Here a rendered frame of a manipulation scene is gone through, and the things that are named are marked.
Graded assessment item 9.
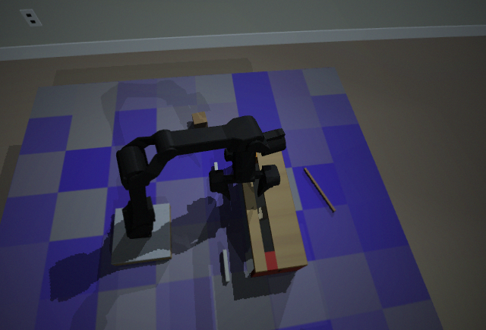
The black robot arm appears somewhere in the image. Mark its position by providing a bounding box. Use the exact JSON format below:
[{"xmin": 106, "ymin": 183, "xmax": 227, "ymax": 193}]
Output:
[{"xmin": 116, "ymin": 115, "xmax": 286, "ymax": 239}]

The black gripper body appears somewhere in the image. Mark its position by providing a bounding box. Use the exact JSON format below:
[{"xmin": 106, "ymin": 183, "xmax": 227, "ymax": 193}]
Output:
[{"xmin": 209, "ymin": 159, "xmax": 280, "ymax": 192}]

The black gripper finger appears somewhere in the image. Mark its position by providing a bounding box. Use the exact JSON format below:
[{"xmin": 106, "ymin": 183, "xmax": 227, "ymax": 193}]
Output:
[
  {"xmin": 217, "ymin": 184, "xmax": 230, "ymax": 200},
  {"xmin": 257, "ymin": 178, "xmax": 273, "ymax": 197}
]

